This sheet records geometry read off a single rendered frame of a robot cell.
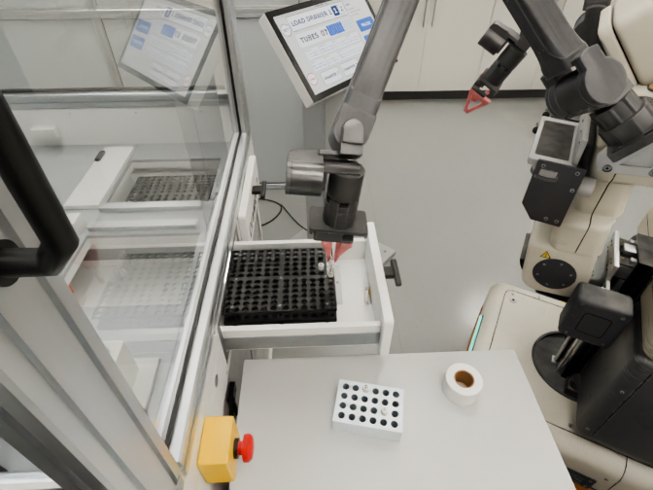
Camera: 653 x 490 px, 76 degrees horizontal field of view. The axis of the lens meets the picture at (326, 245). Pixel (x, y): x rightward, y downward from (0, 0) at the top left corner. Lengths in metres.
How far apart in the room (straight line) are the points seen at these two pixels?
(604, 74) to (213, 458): 0.85
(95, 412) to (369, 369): 0.61
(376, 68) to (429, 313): 1.46
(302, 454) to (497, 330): 1.03
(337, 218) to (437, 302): 1.41
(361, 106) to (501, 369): 0.60
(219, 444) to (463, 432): 0.44
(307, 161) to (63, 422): 0.47
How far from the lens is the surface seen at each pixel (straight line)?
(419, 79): 3.91
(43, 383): 0.33
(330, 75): 1.54
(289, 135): 2.54
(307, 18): 1.60
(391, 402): 0.83
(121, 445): 0.44
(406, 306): 2.02
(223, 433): 0.69
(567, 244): 1.21
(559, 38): 0.86
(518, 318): 1.74
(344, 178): 0.66
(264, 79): 2.42
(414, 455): 0.84
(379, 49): 0.73
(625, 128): 0.90
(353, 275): 0.96
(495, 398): 0.93
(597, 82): 0.85
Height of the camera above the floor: 1.53
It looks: 42 degrees down
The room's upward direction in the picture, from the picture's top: straight up
